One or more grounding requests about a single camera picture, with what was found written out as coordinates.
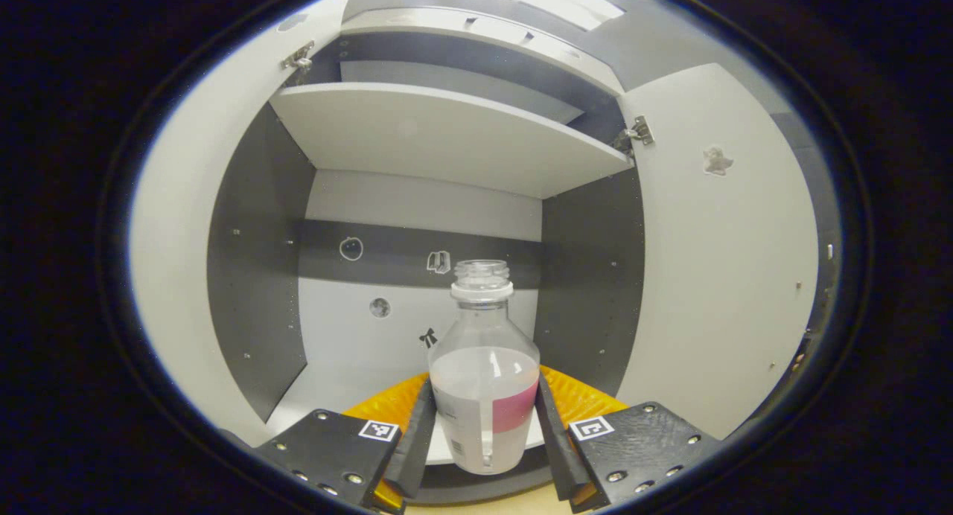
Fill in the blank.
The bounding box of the metal left door hinge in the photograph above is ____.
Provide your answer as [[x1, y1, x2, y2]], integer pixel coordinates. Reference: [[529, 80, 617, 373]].
[[281, 40, 316, 72]]

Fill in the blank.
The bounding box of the metal right door hinge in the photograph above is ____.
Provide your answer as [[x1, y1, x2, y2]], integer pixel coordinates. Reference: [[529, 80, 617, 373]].
[[612, 115, 656, 155]]

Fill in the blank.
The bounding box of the white cabinet drawer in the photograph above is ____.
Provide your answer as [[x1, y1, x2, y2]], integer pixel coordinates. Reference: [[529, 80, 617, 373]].
[[341, 7, 625, 95]]

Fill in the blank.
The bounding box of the clear plastic bottle pink label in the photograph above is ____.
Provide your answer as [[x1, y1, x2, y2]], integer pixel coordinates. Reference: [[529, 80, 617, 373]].
[[428, 259, 541, 476]]

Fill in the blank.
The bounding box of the white cabinet shelf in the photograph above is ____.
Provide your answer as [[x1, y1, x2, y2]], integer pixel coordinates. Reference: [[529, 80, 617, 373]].
[[270, 82, 634, 199]]

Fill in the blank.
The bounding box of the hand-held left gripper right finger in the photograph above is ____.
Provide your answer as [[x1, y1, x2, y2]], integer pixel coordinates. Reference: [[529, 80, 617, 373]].
[[535, 366, 723, 513]]

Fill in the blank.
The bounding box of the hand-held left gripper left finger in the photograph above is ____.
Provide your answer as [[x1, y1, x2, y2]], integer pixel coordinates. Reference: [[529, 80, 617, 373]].
[[253, 374, 439, 513]]

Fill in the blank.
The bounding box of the metal door hinge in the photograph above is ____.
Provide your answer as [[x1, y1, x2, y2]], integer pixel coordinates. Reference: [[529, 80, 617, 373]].
[[281, 40, 316, 72], [612, 115, 656, 155]]

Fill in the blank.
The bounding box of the black backdrop cloth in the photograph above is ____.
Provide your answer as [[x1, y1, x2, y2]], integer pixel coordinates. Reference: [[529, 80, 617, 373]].
[[771, 112, 844, 367]]

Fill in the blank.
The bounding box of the white and grey cabinet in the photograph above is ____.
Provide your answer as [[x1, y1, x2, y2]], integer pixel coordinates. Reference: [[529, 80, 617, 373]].
[[207, 7, 647, 505]]

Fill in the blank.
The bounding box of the white cabinet door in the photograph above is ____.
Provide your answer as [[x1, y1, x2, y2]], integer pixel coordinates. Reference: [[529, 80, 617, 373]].
[[128, 0, 357, 449], [616, 63, 820, 440]]

